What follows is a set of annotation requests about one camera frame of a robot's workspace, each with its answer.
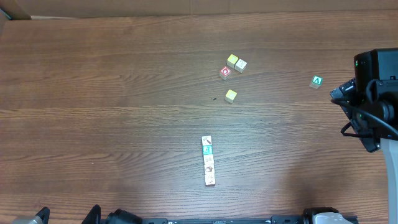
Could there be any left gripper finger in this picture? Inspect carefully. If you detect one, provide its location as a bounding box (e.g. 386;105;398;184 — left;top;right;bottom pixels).
81;205;101;224
34;207;50;224

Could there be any animal picture wooden block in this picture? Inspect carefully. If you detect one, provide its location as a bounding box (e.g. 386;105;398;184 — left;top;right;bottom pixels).
205;174;216;186

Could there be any acorn picture wooden block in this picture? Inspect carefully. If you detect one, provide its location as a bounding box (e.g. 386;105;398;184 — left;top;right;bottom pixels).
204;164;215;175

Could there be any number two wooden block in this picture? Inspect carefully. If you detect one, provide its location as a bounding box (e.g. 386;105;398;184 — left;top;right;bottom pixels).
203;154;214;165

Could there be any green framed wooden block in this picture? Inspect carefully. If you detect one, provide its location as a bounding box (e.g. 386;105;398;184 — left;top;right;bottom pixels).
203;145;213;155

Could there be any hammer picture wooden block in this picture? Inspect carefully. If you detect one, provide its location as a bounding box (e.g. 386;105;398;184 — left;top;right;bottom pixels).
201;136;212;146

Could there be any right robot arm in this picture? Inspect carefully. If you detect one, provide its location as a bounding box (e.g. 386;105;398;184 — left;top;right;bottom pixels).
330;48;397;223

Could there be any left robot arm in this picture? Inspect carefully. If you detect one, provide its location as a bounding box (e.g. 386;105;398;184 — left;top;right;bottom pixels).
30;205;142;224

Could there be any green letter wooden block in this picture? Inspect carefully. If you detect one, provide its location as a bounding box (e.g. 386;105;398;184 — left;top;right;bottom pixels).
309;75;323;89

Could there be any yellow wooden block middle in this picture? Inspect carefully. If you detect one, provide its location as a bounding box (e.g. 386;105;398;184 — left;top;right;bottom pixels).
225;90;237;103

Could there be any yellow wooden block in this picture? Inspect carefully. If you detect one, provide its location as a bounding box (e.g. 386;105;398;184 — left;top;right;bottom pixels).
226;54;239;68
225;90;237;103

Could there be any white wooden block far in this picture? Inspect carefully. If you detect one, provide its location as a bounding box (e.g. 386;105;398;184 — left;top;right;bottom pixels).
234;59;247;73

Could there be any yellow top wooden block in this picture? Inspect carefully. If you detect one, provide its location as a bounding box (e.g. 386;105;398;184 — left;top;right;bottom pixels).
226;54;239;68

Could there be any red apple wooden block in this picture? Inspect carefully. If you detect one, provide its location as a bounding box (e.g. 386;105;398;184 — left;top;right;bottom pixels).
219;66;231;80

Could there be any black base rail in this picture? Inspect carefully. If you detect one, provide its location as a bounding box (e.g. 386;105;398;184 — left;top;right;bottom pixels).
99;215;359;224

